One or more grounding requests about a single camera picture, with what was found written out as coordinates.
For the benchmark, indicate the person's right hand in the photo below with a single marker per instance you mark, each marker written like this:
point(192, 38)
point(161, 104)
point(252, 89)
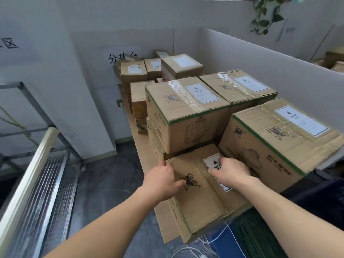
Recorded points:
point(233, 174)

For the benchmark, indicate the person's left hand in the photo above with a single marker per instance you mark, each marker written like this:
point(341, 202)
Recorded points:
point(161, 185)

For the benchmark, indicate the large labelled cardboard box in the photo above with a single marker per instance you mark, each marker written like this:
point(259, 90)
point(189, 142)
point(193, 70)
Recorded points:
point(204, 206)

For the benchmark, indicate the pile of parcels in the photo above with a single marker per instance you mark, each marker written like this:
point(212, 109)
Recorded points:
point(188, 110)

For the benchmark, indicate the person's left forearm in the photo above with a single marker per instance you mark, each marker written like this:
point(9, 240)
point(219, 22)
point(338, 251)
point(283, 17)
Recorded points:
point(107, 228)

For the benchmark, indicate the person's right forearm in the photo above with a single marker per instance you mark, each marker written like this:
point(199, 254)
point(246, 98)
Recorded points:
point(290, 225)

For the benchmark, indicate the green plastic crate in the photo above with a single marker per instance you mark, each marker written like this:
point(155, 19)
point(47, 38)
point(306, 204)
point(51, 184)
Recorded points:
point(255, 236)

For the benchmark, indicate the blue plastic crate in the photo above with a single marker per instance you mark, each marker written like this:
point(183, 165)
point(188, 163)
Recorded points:
point(225, 247)

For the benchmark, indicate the dark blue plastic bin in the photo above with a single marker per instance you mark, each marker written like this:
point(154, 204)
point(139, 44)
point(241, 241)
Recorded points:
point(317, 190)

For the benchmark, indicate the white partition board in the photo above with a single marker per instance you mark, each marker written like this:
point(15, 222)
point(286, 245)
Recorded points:
point(295, 77)

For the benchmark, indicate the heap of brown cartons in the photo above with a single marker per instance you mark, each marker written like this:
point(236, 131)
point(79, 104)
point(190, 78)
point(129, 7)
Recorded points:
point(334, 57)

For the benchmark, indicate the green potted trailing plant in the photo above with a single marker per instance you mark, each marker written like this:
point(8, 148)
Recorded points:
point(264, 22)

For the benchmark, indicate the grey wall socket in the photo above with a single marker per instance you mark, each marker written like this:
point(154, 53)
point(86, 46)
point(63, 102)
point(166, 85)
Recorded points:
point(120, 103)

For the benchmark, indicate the white paper wall notice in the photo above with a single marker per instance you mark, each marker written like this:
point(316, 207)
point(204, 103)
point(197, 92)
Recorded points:
point(289, 30)

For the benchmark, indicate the wall sign with black characters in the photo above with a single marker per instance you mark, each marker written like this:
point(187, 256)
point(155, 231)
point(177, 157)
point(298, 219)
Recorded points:
point(10, 42)

